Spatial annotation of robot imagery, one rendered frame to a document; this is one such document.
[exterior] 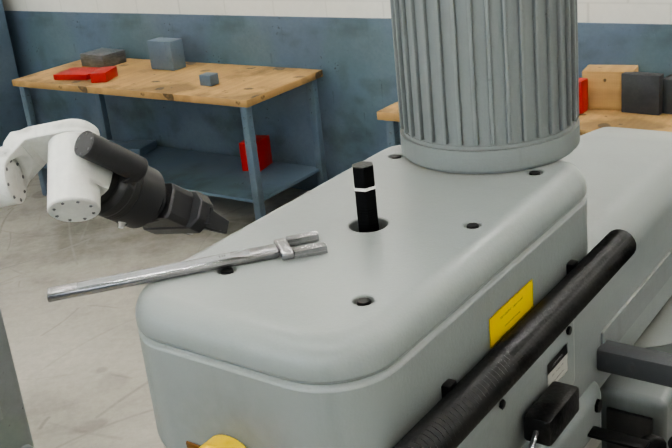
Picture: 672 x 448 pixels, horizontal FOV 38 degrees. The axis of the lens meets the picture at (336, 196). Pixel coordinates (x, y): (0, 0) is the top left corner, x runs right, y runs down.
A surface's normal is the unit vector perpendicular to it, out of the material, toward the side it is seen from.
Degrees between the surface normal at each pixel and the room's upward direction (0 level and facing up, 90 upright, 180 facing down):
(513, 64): 90
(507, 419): 90
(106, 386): 0
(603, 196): 0
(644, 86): 90
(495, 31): 90
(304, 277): 0
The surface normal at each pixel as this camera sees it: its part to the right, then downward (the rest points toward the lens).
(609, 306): 0.81, 0.12
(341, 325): -0.10, -0.94
